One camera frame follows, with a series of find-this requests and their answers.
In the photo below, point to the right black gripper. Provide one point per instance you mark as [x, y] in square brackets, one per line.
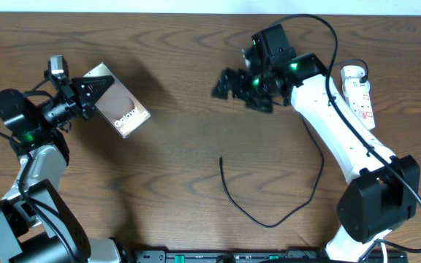
[240, 78]

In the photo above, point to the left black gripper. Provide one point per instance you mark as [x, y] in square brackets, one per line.
[71, 97]

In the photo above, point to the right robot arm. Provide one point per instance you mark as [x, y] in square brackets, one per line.
[382, 188]

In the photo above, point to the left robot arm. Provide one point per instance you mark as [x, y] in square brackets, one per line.
[35, 223]

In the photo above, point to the white power strip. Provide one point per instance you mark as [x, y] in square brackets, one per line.
[356, 89]

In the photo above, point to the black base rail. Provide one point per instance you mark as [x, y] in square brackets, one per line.
[293, 255]

